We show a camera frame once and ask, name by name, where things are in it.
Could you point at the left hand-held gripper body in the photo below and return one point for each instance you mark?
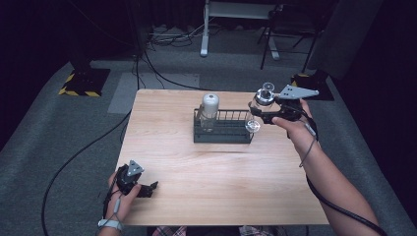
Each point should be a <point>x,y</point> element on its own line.
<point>126,180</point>

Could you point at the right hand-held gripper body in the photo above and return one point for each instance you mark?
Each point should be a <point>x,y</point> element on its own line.
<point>290,106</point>

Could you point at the clear bottle with black lid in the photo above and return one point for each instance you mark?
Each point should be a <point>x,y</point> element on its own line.
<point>264,96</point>

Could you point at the clear bottle with white cap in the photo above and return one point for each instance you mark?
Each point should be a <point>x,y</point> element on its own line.
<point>209,108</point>

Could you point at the person's left hand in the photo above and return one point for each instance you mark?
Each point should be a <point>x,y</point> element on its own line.
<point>118,205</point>

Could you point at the person's right hand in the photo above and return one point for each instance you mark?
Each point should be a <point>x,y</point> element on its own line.
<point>301,131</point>

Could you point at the black stand base striped edge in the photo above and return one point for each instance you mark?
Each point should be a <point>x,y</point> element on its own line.
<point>319,82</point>
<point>87,82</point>

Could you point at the white wristband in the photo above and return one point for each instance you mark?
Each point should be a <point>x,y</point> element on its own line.
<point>111,224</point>

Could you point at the plaid clothing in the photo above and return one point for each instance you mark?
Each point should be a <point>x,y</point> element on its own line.
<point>170,231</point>

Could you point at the black metal chair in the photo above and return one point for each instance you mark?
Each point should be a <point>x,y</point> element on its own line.
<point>291,23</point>

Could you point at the grey curtain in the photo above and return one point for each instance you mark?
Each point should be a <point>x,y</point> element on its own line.
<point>347,36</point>

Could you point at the white desk frame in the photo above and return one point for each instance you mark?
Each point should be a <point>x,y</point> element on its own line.
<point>205,36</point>

